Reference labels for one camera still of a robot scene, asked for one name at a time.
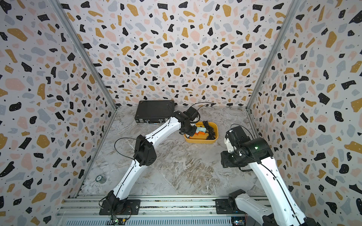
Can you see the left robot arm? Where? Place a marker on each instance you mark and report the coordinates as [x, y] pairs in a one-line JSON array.
[[145, 152]]

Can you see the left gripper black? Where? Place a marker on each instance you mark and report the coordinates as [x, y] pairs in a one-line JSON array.
[[193, 133]]

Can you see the yellow plastic storage box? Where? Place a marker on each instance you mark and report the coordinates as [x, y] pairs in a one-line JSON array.
[[207, 141]]

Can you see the mint green hot glue gun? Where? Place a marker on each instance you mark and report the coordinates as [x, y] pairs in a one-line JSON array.
[[201, 130]]

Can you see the black briefcase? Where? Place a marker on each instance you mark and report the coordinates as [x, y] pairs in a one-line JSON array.
[[154, 111]]

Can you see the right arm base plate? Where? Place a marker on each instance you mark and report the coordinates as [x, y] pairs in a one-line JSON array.
[[229, 207]]

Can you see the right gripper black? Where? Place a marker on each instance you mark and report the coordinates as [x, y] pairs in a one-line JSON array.
[[225, 161]]

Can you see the aluminium mounting rail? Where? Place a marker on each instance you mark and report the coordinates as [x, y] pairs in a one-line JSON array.
[[155, 211]]

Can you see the round metal floor disc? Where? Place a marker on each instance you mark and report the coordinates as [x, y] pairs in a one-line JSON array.
[[101, 179]]

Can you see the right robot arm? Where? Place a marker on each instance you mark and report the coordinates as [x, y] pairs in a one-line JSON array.
[[242, 151]]

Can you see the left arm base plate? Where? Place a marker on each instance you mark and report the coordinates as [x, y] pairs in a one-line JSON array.
[[124, 207]]

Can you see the orange hot glue gun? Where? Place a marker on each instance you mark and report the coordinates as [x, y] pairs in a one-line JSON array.
[[199, 136]]

